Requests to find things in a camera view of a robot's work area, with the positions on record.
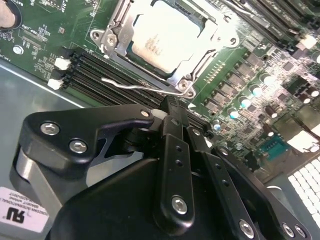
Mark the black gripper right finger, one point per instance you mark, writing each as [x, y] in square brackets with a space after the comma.
[232, 200]

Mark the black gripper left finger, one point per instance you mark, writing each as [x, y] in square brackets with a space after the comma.
[175, 180]

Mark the silver CPU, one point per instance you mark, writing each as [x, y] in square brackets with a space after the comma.
[165, 35]

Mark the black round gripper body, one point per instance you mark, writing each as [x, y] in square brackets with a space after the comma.
[112, 205]

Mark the metal socket cover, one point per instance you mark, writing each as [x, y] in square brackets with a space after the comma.
[123, 37]

